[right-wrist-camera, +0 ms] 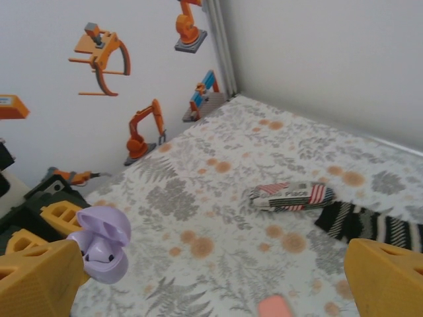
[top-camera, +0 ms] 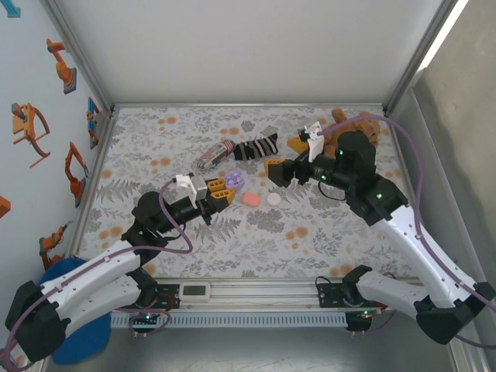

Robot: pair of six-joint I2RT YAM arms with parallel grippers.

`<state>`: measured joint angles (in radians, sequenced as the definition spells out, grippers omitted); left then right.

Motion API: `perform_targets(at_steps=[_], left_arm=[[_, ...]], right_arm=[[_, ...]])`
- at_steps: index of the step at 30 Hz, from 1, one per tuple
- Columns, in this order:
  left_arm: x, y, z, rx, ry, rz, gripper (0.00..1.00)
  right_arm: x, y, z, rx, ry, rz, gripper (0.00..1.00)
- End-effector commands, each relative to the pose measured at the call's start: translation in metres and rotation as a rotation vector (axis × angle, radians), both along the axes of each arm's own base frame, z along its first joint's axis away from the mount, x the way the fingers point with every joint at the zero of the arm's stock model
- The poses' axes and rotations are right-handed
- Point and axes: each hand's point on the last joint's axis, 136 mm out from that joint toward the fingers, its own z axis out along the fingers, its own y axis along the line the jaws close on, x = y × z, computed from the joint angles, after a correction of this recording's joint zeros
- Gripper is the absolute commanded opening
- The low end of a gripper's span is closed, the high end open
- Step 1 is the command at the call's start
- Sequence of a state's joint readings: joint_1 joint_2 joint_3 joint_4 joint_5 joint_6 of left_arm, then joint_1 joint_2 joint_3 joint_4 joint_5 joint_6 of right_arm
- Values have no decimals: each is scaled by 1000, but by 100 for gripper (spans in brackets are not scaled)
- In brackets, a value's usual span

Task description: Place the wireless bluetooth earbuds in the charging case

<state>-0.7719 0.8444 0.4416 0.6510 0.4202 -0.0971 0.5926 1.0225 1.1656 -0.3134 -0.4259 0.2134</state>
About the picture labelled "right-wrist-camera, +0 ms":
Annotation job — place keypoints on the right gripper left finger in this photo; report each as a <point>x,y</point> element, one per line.
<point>36,284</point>

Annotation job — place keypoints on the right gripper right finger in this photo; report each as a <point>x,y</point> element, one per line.
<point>386,284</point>

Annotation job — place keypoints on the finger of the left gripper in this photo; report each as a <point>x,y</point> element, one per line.
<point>26,241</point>
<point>66,218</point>

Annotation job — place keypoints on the purple earbud charging case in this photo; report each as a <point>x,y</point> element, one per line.
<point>112,228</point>

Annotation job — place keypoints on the purple earbud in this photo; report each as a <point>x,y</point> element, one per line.
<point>99,256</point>

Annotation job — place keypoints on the pink earbud charging case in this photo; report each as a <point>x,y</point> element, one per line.
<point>274,307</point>

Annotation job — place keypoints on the black white striped sock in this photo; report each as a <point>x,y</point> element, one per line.
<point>363,224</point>

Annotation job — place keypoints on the grey red patterned sock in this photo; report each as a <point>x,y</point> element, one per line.
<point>291,196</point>

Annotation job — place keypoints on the orange gripper sticker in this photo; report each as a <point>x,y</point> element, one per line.
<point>99,49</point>

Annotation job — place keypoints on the floral tablecloth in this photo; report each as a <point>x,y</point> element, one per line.
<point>231,158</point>

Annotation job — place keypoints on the blue conveyor sticker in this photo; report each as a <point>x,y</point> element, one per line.
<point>201,99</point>

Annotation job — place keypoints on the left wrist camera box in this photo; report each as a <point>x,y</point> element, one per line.
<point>16,201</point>

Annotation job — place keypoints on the aluminium frame post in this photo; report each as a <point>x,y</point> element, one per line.
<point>221,49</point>

